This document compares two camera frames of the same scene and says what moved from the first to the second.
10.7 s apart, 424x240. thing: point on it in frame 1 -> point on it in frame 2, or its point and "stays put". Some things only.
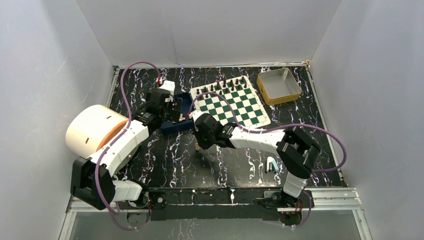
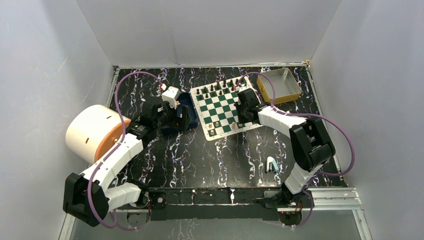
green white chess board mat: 241,93 stays put
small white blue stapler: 271,159 stays put
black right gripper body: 206,141 -> 241,111
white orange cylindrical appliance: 91,127 stays put
